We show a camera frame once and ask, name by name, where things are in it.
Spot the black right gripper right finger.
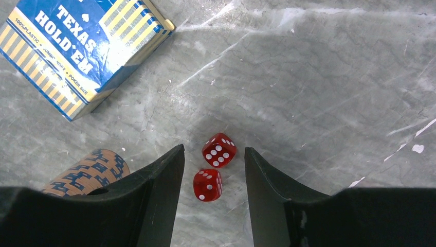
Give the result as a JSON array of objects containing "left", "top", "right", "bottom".
[{"left": 244, "top": 147, "right": 435, "bottom": 246}]

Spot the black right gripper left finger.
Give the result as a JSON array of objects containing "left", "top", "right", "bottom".
[{"left": 1, "top": 145, "right": 185, "bottom": 246}]

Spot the red die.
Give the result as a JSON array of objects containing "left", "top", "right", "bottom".
[
  {"left": 202, "top": 132, "right": 237, "bottom": 168},
  {"left": 193, "top": 169, "right": 223, "bottom": 202}
]

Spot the Texas Hold'em card box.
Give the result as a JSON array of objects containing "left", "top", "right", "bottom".
[{"left": 1, "top": 0, "right": 175, "bottom": 121}]

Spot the orange blue chip stack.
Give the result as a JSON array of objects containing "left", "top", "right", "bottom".
[{"left": 41, "top": 149, "right": 130, "bottom": 197}]

